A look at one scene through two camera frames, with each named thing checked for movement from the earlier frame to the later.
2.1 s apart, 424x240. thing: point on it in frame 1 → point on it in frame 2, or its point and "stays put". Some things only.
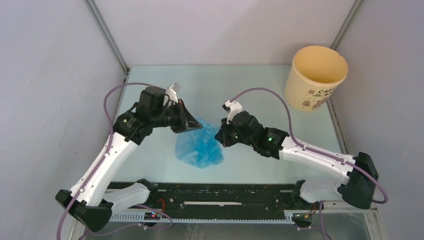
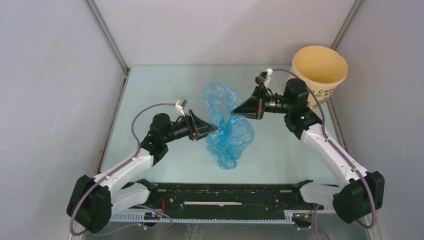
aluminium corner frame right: [350, 18] stays put
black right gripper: [223, 136] → [257, 100]
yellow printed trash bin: [314, 73] stays put
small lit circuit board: [152, 216] stays put
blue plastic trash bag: [199, 147] → [235, 134]
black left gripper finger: [177, 130] → [196, 137]
